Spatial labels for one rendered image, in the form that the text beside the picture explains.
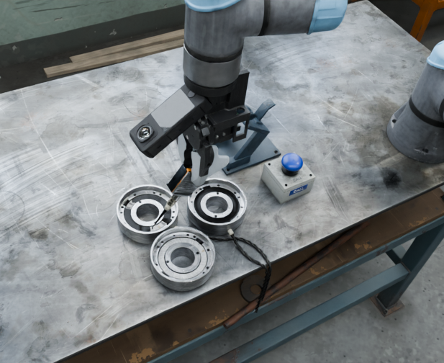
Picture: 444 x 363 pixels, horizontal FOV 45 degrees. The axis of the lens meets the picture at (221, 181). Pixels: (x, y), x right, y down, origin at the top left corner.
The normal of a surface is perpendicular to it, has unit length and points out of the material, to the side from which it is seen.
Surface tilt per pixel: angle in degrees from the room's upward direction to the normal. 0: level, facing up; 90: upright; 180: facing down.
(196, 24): 90
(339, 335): 0
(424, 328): 0
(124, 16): 90
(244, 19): 85
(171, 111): 32
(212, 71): 90
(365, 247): 0
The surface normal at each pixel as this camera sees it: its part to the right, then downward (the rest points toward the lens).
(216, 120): 0.09, -0.64
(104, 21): 0.49, 0.69
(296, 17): 0.24, 0.69
